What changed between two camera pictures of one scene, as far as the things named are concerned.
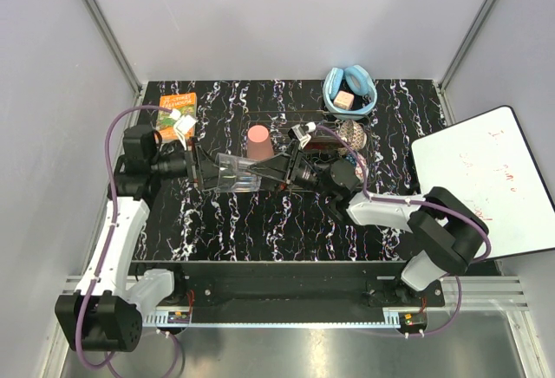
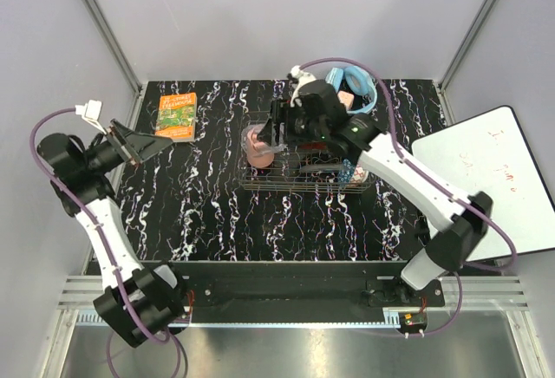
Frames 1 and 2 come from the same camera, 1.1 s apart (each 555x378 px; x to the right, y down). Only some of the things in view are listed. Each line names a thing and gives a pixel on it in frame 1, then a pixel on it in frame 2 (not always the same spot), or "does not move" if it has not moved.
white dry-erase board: [486, 166] does not move
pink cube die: [343, 100] does not move
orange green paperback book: [186, 102] does not move
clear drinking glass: [231, 174] -> [258, 153]
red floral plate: [323, 145] does not move
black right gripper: [278, 166] -> [282, 114]
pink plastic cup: [259, 143] does not move
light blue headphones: [358, 81] does not move
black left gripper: [205, 162] -> [122, 146]
